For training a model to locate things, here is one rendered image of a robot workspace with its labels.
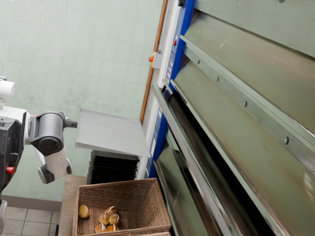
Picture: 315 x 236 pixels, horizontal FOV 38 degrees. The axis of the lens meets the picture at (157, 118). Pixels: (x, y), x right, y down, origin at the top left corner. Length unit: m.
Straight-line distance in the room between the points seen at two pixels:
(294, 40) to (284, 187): 0.42
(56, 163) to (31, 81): 1.75
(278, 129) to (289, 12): 0.35
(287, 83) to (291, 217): 0.38
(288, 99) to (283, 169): 0.20
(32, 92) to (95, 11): 0.79
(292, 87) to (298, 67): 0.07
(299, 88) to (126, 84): 2.41
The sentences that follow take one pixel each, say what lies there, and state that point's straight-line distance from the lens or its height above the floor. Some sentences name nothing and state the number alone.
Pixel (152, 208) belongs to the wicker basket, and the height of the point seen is 0.74.
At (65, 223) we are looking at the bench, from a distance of 2.72.
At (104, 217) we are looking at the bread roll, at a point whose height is 0.64.
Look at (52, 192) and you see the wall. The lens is 3.90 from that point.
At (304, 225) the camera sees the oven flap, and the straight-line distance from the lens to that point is 1.17.
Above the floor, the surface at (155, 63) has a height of 1.45.
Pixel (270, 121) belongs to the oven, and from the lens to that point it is 1.41.
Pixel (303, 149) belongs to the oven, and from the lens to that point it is 1.22.
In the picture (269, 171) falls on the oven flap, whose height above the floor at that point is 1.54.
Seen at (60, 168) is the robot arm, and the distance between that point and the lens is 1.93.
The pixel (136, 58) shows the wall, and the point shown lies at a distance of 3.53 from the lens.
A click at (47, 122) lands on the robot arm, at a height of 1.40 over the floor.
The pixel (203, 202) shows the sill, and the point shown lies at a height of 1.18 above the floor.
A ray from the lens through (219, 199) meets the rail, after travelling 1.34.
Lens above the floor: 2.00
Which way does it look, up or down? 17 degrees down
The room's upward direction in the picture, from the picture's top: 12 degrees clockwise
